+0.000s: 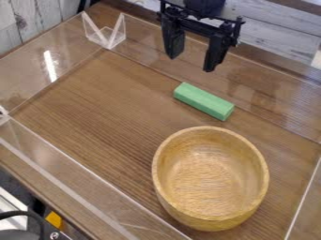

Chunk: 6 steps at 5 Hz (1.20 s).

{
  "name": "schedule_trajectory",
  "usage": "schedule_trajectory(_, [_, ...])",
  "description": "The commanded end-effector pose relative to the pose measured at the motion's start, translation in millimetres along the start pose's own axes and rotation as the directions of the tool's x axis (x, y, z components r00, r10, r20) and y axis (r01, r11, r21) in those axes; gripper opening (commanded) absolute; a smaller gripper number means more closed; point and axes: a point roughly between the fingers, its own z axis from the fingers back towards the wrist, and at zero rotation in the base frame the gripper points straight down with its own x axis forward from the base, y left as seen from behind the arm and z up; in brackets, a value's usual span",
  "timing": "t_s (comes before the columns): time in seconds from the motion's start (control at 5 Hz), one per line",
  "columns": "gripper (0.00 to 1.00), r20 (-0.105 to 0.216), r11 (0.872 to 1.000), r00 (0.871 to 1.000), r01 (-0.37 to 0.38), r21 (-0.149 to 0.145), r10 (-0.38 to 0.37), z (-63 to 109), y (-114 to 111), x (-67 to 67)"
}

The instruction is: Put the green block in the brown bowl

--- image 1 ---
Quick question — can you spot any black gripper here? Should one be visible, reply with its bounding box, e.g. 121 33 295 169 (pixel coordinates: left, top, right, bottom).
158 0 246 72

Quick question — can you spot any green rectangular block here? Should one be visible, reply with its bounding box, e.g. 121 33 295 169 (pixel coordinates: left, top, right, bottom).
173 82 234 121

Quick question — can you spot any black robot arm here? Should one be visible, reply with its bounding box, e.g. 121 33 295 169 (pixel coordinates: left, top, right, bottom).
157 0 246 72

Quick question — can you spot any brown wooden bowl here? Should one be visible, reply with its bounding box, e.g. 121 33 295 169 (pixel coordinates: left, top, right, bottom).
152 126 271 232

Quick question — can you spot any clear acrylic corner bracket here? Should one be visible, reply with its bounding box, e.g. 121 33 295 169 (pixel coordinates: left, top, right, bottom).
82 12 127 50

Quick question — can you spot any clear acrylic tray wall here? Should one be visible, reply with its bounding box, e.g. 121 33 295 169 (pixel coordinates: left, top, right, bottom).
0 106 192 240

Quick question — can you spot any black cable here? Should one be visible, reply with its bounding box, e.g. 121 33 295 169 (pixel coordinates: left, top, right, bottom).
0 210 47 240

